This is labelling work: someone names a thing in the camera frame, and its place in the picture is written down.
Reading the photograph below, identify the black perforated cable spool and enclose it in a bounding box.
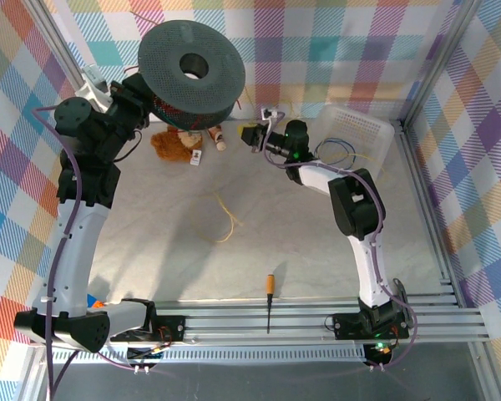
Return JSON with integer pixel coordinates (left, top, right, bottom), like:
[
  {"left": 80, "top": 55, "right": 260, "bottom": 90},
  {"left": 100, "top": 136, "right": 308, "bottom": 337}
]
[{"left": 137, "top": 19, "right": 247, "bottom": 132}]

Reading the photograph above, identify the white plastic basket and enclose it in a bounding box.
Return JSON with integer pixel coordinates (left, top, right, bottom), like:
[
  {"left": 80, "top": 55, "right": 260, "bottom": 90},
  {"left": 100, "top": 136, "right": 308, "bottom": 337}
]
[{"left": 315, "top": 104, "right": 397, "bottom": 179}]

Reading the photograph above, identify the orange-handled screwdriver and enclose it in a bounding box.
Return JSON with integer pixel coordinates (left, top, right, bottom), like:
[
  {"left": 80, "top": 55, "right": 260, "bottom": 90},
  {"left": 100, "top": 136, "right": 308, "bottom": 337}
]
[{"left": 266, "top": 273, "right": 276, "bottom": 335}]

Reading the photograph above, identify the small doll figure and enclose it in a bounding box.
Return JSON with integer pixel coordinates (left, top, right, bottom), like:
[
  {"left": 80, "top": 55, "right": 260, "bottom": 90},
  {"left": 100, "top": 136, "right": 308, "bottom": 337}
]
[{"left": 205, "top": 124, "right": 228, "bottom": 152}]

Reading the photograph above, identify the brown teddy bear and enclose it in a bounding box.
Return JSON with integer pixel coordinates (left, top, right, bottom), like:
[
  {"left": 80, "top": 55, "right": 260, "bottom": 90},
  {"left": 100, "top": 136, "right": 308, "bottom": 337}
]
[{"left": 150, "top": 127, "right": 205, "bottom": 165}]

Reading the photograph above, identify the black controller board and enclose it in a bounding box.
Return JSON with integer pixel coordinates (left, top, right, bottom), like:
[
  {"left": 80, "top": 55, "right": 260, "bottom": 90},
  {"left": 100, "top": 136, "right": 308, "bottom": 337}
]
[
  {"left": 126, "top": 343, "right": 167, "bottom": 373},
  {"left": 365, "top": 340, "right": 397, "bottom": 372}
]

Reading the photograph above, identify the blue cable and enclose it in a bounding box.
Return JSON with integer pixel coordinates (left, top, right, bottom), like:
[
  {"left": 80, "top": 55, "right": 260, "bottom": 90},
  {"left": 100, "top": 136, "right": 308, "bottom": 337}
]
[{"left": 314, "top": 139, "right": 357, "bottom": 169}]

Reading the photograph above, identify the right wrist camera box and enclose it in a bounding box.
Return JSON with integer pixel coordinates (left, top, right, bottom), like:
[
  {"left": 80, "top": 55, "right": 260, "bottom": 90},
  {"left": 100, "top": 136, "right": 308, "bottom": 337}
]
[{"left": 260, "top": 105, "right": 287, "bottom": 124}]

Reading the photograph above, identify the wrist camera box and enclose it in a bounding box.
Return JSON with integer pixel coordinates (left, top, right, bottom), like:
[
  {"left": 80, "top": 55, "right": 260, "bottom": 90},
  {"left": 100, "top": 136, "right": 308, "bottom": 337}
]
[
  {"left": 260, "top": 105, "right": 287, "bottom": 124},
  {"left": 74, "top": 63, "right": 110, "bottom": 114}
]

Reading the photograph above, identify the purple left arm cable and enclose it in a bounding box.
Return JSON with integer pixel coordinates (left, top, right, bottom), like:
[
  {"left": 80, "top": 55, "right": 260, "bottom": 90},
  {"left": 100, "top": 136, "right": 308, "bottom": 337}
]
[{"left": 32, "top": 106, "right": 159, "bottom": 400}]

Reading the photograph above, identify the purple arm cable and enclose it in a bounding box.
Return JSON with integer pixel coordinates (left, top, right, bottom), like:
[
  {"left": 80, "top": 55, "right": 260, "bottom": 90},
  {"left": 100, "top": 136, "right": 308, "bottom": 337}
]
[
  {"left": 32, "top": 106, "right": 159, "bottom": 400},
  {"left": 262, "top": 111, "right": 419, "bottom": 371}
]

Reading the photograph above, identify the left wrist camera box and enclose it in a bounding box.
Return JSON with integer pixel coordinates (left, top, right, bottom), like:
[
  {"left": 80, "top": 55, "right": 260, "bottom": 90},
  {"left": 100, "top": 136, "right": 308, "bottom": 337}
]
[{"left": 74, "top": 63, "right": 110, "bottom": 114}]

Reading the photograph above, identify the red cable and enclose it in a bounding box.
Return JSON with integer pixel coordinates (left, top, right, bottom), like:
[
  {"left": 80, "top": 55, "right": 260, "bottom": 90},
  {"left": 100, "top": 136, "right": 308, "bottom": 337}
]
[{"left": 124, "top": 64, "right": 204, "bottom": 132}]

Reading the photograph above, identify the aluminium corner post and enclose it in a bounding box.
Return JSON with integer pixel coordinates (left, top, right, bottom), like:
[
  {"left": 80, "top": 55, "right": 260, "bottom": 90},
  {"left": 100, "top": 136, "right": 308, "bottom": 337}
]
[
  {"left": 23, "top": 0, "right": 111, "bottom": 135},
  {"left": 400, "top": 0, "right": 486, "bottom": 130}
]

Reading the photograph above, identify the aluminium side rail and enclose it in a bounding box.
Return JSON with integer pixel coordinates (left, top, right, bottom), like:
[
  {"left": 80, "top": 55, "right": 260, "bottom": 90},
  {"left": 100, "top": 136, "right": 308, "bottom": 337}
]
[{"left": 390, "top": 119, "right": 464, "bottom": 308}]

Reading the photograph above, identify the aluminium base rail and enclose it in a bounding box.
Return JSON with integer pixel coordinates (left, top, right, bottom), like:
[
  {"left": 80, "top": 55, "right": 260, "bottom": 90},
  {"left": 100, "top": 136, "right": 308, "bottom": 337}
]
[{"left": 28, "top": 297, "right": 492, "bottom": 348}]

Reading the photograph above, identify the white slotted cable duct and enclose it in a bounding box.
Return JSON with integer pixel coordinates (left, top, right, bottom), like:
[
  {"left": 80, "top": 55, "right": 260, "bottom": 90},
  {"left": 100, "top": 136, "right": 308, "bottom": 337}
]
[{"left": 48, "top": 344, "right": 367, "bottom": 364}]

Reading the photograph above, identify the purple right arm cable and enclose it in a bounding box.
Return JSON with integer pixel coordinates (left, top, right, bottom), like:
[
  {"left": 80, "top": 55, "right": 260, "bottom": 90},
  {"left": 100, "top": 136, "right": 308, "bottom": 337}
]
[{"left": 262, "top": 111, "right": 419, "bottom": 371}]

